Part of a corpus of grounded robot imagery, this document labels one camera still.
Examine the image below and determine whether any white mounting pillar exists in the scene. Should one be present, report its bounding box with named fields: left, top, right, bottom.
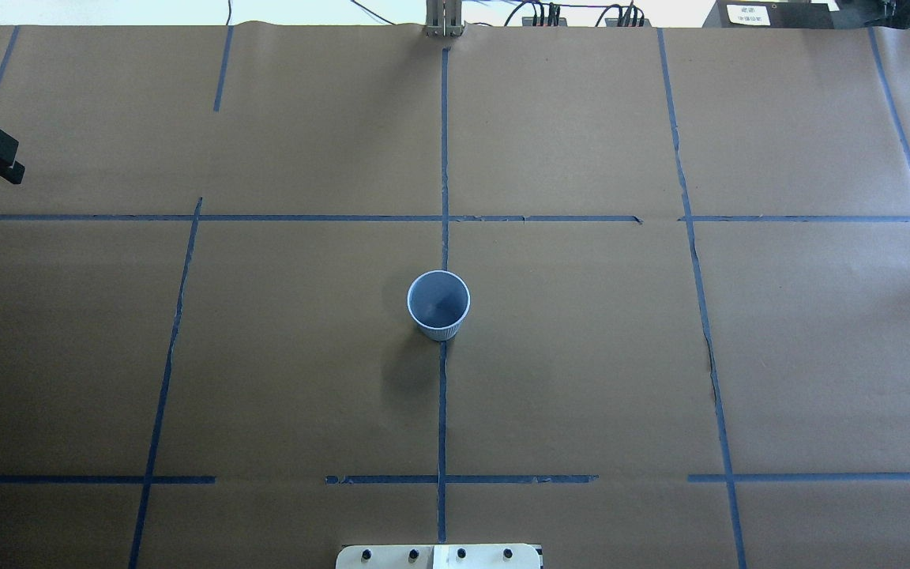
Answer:
left=335, top=543, right=544, bottom=568

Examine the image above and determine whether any black power box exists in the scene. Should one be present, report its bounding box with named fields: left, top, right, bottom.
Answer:
left=701, top=1, right=860, bottom=29

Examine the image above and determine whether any aluminium frame post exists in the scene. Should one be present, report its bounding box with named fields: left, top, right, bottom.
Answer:
left=423, top=0, right=465, bottom=37

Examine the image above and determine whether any blue ribbed paper cup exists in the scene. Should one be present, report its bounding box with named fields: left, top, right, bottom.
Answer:
left=407, top=269, right=471, bottom=342

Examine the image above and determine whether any brown paper table cover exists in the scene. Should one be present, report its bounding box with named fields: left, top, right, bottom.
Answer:
left=0, top=22, right=910, bottom=568

